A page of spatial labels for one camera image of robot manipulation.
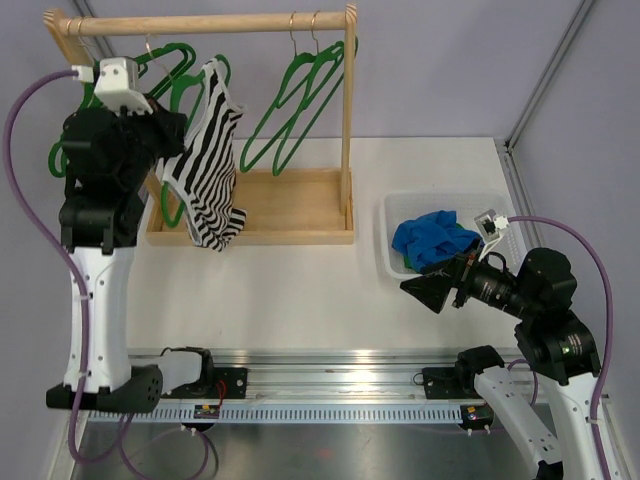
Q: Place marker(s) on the bunch of green hangers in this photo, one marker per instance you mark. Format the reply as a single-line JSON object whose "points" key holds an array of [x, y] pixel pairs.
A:
{"points": [[57, 160]]}

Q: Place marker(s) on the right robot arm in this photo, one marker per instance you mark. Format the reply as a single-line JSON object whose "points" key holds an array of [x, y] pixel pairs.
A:
{"points": [[557, 346]]}

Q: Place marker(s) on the white slotted cable duct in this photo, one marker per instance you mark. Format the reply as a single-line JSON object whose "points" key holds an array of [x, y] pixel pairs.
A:
{"points": [[271, 413]]}

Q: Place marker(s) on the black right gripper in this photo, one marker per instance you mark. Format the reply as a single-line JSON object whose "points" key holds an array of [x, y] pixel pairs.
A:
{"points": [[433, 289]]}

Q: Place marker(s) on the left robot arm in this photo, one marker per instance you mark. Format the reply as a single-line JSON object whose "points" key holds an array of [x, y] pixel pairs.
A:
{"points": [[110, 154]]}

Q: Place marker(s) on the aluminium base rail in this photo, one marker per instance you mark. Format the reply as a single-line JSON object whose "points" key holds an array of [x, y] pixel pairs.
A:
{"points": [[225, 375]]}

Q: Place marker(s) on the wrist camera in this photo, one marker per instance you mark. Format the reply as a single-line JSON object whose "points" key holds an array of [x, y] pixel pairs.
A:
{"points": [[115, 85], [492, 227]]}

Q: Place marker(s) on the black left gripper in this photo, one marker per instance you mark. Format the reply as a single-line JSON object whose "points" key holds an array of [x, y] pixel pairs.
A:
{"points": [[165, 122]]}

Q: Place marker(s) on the green hanger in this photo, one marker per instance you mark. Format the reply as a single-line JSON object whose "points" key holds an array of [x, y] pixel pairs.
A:
{"points": [[248, 160], [176, 81], [308, 74]]}

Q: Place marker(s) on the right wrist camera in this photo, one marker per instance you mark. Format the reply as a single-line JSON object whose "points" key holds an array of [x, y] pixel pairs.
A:
{"points": [[492, 227]]}

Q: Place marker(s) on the blue tank top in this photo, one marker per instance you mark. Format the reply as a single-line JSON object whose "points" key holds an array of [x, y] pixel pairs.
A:
{"points": [[433, 238]]}

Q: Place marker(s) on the striped black white tank top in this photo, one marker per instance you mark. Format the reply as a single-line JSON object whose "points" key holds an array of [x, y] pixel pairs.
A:
{"points": [[203, 177]]}

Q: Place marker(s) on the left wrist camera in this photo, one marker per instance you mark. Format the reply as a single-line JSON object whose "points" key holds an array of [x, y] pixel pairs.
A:
{"points": [[115, 85]]}

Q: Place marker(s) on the white plastic basket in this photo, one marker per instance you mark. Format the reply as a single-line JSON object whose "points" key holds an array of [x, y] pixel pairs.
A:
{"points": [[400, 206]]}

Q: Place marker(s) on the wooden clothes rack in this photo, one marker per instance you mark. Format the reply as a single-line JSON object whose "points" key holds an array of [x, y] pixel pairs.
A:
{"points": [[299, 206]]}

